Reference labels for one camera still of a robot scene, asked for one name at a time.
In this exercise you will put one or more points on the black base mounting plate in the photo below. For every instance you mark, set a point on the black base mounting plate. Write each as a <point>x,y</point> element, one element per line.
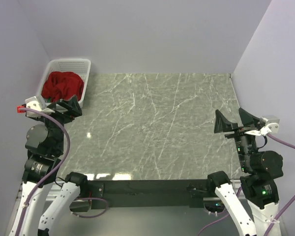
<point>150,193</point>

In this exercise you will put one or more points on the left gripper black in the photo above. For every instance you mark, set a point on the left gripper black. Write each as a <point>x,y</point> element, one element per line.
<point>73,108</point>

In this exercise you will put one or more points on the white plastic laundry basket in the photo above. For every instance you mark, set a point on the white plastic laundry basket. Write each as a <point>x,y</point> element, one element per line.
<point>77,65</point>

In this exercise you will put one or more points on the red t-shirt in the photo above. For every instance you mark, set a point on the red t-shirt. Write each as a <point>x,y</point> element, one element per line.
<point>62,85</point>

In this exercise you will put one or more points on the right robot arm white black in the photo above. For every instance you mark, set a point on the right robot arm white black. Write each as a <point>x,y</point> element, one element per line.
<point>261,169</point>

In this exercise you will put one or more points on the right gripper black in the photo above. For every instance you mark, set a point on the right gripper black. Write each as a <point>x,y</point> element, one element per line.
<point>221,123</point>

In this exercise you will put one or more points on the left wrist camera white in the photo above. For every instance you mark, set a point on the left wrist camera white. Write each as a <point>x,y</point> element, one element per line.
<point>36,103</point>

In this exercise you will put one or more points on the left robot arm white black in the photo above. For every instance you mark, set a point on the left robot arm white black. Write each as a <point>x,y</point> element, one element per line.
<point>47,146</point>

